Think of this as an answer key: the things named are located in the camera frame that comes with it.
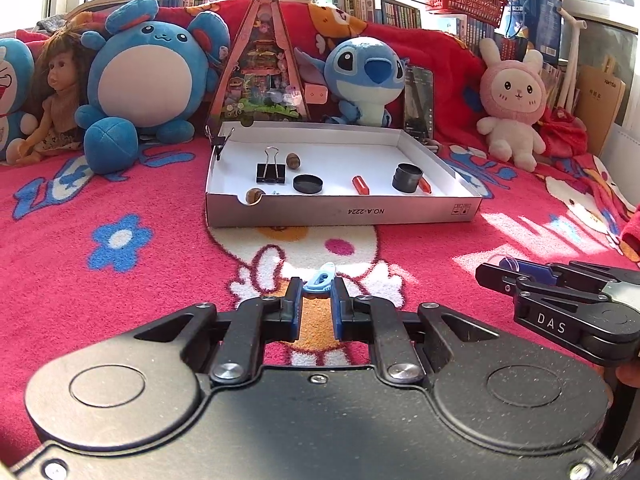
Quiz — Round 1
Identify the brown-haired doll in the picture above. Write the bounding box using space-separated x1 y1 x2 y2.
15 27 98 165

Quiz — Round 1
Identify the row of books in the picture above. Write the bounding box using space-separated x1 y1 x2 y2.
327 0 506 56

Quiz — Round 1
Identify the white cardboard box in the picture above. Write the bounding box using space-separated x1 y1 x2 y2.
205 120 483 228

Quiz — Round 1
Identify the black smartphone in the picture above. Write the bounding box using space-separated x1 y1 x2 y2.
401 64 436 143

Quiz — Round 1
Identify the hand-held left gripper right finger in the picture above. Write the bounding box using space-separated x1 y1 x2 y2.
331 277 506 386

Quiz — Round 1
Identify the black round lid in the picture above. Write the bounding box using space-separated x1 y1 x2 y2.
293 174 324 195

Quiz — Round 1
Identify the triangular diorama box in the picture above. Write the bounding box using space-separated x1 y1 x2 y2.
206 0 313 133

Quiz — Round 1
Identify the clear plastic capsule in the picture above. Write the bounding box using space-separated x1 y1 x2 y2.
487 254 523 273

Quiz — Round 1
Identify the black round container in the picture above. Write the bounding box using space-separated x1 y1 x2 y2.
391 162 425 194

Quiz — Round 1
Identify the dark blue box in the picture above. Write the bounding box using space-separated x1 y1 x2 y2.
502 0 566 68

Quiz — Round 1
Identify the red crumpled cloth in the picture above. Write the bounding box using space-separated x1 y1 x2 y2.
537 107 588 158

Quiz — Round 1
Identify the pink printed blanket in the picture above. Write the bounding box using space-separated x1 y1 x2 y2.
0 132 640 453

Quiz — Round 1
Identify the blue cat plush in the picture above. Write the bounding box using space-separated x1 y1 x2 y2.
0 37 38 163

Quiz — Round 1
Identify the pink bunny plush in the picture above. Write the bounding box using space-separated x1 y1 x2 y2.
476 37 548 173

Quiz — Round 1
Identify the round blue mouse plush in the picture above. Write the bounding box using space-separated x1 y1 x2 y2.
75 0 232 176

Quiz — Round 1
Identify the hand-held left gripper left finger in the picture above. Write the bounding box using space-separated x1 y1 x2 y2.
135 277 303 386

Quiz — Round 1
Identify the small black binder clip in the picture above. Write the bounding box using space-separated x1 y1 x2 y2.
205 125 236 162

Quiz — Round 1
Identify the white plastic rack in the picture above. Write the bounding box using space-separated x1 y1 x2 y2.
555 2 588 111

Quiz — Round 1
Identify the brown cardboard panel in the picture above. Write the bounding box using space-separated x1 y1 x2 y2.
575 55 627 158

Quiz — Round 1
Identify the large black binder clip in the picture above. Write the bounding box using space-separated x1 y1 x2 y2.
256 146 287 184

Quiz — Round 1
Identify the blue alien plush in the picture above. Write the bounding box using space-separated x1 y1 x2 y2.
294 36 407 128

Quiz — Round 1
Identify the red printed blanket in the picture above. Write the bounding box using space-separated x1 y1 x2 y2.
15 0 640 261

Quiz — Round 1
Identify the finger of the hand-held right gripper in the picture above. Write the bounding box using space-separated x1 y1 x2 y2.
515 287 611 346
475 260 608 295

